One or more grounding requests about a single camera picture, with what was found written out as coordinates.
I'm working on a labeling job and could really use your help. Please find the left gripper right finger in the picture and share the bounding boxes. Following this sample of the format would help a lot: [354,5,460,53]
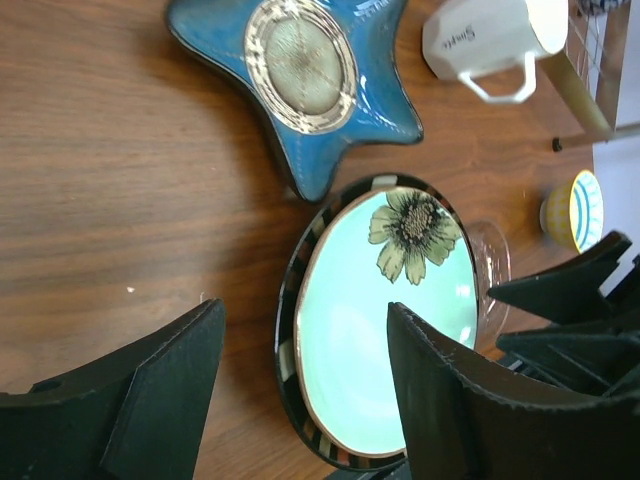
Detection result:
[387,303,639,479]

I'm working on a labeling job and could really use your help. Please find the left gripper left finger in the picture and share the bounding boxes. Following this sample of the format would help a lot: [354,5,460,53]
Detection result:
[1,299,226,479]

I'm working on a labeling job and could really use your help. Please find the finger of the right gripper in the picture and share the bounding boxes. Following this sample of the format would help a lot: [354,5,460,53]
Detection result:
[488,231,632,325]
[497,321,639,395]

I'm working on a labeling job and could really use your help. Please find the yellow blue small bowl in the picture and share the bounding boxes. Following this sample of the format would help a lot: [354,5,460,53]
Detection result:
[539,170,604,254]

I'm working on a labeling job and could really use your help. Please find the black striped plate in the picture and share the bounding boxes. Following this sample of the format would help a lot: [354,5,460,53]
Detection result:
[274,173,471,472]

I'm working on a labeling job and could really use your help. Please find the mint flower plate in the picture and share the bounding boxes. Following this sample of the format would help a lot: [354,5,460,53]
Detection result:
[293,186,478,458]

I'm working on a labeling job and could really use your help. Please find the metal dish rack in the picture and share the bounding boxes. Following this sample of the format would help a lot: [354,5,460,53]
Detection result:
[541,1,639,152]

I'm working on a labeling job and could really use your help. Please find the white mug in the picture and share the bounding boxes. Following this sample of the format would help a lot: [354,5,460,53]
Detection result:
[422,0,569,104]

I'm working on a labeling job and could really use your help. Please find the blue zigzag bowl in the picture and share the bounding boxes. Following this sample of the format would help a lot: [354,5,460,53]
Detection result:
[578,0,629,16]

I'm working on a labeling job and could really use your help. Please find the blue star-shaped dish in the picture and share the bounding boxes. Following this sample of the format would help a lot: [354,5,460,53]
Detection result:
[165,1,424,202]

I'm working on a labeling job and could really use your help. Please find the small round patterned saucer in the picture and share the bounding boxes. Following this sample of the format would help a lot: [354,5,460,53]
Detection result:
[244,1,358,135]

